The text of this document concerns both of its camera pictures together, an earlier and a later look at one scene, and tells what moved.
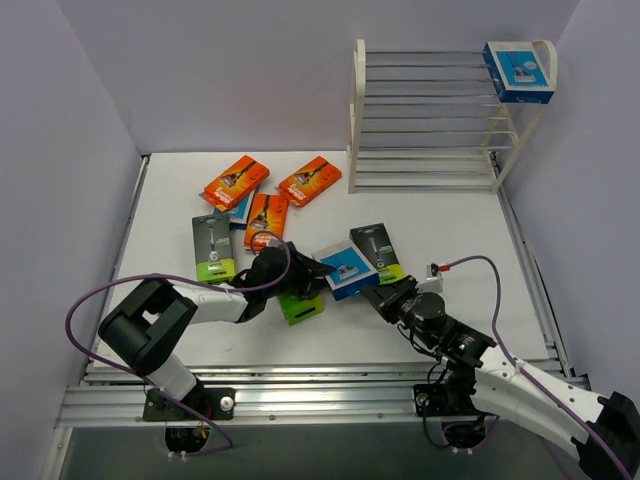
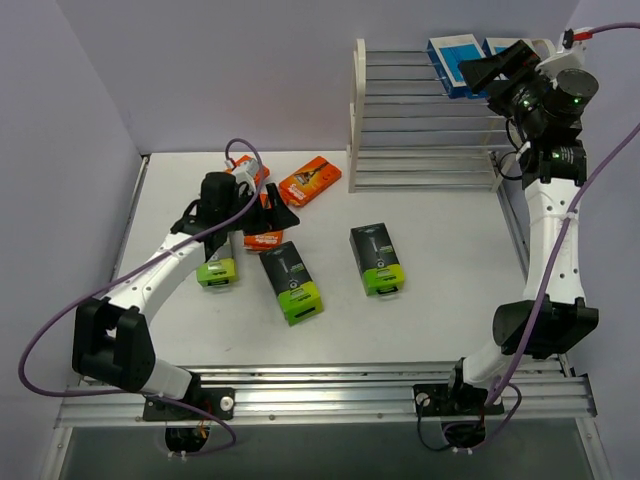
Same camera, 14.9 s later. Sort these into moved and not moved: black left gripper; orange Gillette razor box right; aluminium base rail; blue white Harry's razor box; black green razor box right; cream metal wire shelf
Moved: blue white Harry's razor box; black left gripper
Not moved: black green razor box right; cream metal wire shelf; aluminium base rail; orange Gillette razor box right
